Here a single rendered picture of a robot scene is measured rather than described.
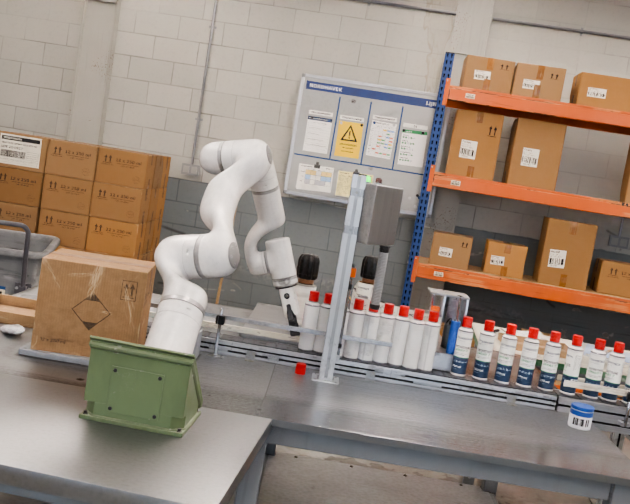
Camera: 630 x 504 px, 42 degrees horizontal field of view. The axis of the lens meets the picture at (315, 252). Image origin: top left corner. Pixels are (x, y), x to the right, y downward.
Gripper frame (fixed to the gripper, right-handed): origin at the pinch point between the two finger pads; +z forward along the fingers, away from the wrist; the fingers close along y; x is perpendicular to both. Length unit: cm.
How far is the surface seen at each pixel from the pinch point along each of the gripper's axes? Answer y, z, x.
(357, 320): -3.3, 0.1, -21.6
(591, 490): -61, 46, -75
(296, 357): -4.9, 8.5, 0.7
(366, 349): -2.8, 10.4, -22.8
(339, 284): -16.8, -14.8, -18.2
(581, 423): -25, 40, -84
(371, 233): -17.1, -28.9, -31.1
